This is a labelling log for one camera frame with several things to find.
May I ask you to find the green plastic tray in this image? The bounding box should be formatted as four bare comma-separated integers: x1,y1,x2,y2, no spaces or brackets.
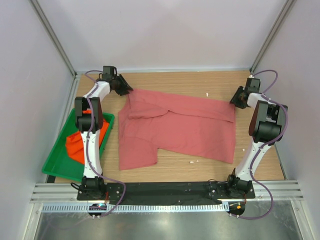
41,107,116,182

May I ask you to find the aluminium rail profile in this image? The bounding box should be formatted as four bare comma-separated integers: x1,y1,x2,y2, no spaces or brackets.
30,180,304,203

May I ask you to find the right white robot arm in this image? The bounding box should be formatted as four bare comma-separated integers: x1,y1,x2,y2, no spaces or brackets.
225,86,289,198

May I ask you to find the slotted white cable duct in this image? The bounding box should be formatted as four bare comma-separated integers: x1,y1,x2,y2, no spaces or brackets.
41,202,229,214

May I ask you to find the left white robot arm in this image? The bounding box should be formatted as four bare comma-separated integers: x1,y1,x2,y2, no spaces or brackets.
74,72,133,201

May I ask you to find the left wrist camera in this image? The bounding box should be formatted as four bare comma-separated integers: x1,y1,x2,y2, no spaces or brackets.
98,65,118,82

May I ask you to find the orange t shirt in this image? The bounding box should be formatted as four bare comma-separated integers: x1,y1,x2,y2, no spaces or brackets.
65,119,110,165

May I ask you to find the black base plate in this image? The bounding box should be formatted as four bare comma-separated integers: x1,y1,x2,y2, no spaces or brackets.
70,180,256,206

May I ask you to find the pink t shirt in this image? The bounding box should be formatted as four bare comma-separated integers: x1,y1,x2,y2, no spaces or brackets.
118,89,236,170

